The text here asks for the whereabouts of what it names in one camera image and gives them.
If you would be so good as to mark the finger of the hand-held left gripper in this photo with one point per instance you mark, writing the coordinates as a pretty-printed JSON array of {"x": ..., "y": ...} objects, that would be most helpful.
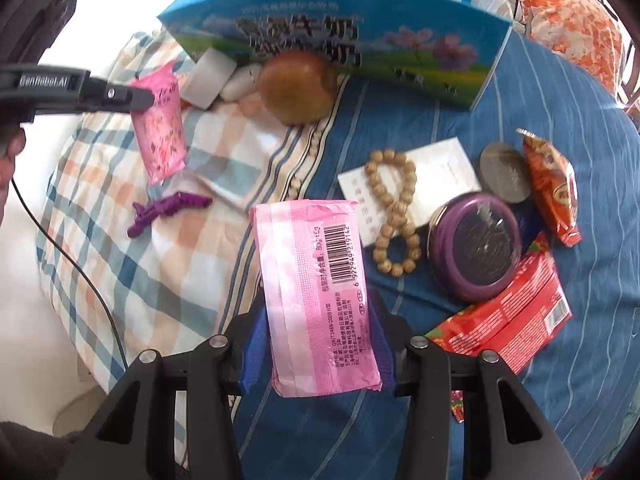
[{"x": 125, "y": 99}]

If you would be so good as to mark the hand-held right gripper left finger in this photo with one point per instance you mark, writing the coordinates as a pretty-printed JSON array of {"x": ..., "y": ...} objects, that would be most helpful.
[{"x": 256, "y": 355}]

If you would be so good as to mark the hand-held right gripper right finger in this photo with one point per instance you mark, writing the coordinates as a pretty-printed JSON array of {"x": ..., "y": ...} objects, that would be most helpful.
[{"x": 385, "y": 360}]

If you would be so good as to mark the small pink sachet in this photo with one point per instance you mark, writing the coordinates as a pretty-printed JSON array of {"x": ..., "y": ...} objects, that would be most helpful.
[{"x": 160, "y": 135}]

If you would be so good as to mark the white rectangular block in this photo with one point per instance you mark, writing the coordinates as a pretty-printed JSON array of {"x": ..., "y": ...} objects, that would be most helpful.
[{"x": 207, "y": 80}]

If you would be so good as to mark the large pink packet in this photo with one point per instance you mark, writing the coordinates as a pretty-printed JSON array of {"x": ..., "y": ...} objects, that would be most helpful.
[{"x": 315, "y": 285}]

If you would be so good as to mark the purple hair clip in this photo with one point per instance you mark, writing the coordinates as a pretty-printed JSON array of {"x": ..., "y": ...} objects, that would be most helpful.
[{"x": 170, "y": 207}]

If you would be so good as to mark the purple round tin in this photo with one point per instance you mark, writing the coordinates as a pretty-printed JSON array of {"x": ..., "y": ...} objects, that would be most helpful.
[{"x": 475, "y": 250}]

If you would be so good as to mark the red snack packet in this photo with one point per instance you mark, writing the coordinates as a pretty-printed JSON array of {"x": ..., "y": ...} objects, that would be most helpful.
[{"x": 520, "y": 315}]

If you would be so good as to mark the brown round fruit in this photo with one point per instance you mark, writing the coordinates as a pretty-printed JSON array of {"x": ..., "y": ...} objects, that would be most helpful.
[{"x": 297, "y": 87}]

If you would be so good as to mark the white paper card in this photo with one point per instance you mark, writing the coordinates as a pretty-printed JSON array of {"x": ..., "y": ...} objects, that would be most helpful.
[{"x": 440, "y": 170}]

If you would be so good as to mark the dark round compact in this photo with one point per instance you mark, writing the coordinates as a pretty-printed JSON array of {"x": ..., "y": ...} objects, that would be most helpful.
[{"x": 505, "y": 172}]

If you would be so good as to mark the orange-red snack packet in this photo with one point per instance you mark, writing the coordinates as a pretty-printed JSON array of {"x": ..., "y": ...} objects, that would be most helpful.
[{"x": 550, "y": 190}]

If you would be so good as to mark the blue milk carton box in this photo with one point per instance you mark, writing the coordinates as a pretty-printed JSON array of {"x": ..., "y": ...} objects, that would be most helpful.
[{"x": 400, "y": 45}]

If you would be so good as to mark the person's left hand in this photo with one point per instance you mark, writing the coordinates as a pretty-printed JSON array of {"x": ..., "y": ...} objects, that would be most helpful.
[{"x": 7, "y": 155}]

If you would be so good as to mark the plaid bed sheet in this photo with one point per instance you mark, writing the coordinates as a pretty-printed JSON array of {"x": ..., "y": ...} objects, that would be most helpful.
[{"x": 100, "y": 170}]

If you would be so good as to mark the dark grey fleece clothing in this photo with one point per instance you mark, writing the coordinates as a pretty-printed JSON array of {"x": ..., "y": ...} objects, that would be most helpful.
[{"x": 30, "y": 450}]

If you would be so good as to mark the blue striped bed sheet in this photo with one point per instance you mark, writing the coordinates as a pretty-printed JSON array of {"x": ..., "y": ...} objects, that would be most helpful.
[{"x": 575, "y": 85}]

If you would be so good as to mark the orange floral pillow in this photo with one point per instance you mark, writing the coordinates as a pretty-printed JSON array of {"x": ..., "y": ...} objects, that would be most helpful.
[{"x": 570, "y": 25}]

